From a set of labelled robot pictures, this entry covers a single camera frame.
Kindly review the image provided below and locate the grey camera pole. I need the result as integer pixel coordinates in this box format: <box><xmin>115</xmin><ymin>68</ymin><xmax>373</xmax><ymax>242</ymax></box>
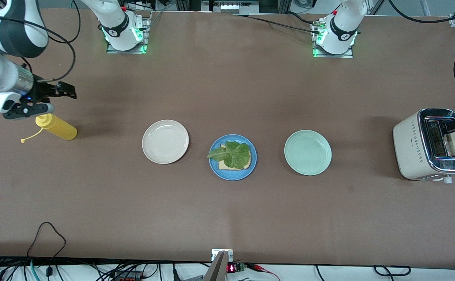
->
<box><xmin>203</xmin><ymin>251</ymin><xmax>229</xmax><ymax>281</ymax></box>

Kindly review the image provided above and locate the black cable to arm base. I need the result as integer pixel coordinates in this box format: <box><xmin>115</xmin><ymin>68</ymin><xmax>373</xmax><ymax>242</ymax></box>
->
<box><xmin>231</xmin><ymin>12</ymin><xmax>321</xmax><ymax>35</ymax></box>

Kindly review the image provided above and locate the green lettuce leaf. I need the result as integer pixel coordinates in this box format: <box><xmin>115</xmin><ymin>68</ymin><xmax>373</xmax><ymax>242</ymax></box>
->
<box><xmin>207</xmin><ymin>141</ymin><xmax>251</xmax><ymax>169</ymax></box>

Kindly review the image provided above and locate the thin black looped cable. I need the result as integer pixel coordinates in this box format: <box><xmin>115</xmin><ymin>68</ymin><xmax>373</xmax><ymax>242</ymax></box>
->
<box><xmin>26</xmin><ymin>222</ymin><xmax>67</xmax><ymax>258</ymax></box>

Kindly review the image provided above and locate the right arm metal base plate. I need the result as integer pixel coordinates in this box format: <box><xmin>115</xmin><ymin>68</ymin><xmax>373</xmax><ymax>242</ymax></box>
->
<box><xmin>106</xmin><ymin>16</ymin><xmax>150</xmax><ymax>54</ymax></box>

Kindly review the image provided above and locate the teal cable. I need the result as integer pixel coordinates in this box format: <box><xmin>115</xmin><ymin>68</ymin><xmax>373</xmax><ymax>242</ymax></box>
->
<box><xmin>29</xmin><ymin>258</ymin><xmax>41</xmax><ymax>281</ymax></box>

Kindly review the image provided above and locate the black coiled cable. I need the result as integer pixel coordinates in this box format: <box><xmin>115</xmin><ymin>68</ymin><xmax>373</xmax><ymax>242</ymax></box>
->
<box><xmin>373</xmin><ymin>265</ymin><xmax>411</xmax><ymax>277</ymax></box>

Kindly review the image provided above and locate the blue plate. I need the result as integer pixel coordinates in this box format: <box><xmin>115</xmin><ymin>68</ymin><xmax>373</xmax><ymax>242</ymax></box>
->
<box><xmin>209</xmin><ymin>134</ymin><xmax>257</xmax><ymax>181</ymax></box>

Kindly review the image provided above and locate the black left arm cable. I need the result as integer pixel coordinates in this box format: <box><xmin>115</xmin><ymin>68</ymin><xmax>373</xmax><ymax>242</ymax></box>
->
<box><xmin>387</xmin><ymin>0</ymin><xmax>455</xmax><ymax>119</ymax></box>

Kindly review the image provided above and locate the small white bracket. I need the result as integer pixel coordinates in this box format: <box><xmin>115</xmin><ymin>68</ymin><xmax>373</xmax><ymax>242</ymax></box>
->
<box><xmin>211</xmin><ymin>249</ymin><xmax>234</xmax><ymax>262</ymax></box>

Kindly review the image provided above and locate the light green plate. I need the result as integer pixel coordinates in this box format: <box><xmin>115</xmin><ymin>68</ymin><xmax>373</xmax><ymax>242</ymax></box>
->
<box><xmin>284</xmin><ymin>130</ymin><xmax>332</xmax><ymax>176</ymax></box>

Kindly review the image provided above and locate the metal frame with light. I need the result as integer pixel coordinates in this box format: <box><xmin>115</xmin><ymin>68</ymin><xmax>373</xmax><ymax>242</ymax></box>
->
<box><xmin>201</xmin><ymin>0</ymin><xmax>260</xmax><ymax>15</ymax></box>

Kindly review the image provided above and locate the yellow mustard squeeze bottle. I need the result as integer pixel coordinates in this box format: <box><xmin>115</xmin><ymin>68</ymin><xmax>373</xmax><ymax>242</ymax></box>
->
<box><xmin>21</xmin><ymin>112</ymin><xmax>78</xmax><ymax>143</ymax></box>

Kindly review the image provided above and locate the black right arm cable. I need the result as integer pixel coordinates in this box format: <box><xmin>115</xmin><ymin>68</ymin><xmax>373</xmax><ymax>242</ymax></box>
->
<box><xmin>0</xmin><ymin>0</ymin><xmax>81</xmax><ymax>83</ymax></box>

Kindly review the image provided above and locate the cream and chrome toaster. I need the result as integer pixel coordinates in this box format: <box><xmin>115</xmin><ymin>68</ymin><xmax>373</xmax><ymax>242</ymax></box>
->
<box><xmin>393</xmin><ymin>108</ymin><xmax>455</xmax><ymax>184</ymax></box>

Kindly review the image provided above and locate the red wire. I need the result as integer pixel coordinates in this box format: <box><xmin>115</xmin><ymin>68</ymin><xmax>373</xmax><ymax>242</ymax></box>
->
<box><xmin>247</xmin><ymin>263</ymin><xmax>282</xmax><ymax>281</ymax></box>

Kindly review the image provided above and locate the beige plate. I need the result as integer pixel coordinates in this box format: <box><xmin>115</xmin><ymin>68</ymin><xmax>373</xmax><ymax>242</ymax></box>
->
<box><xmin>142</xmin><ymin>119</ymin><xmax>189</xmax><ymax>164</ymax></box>

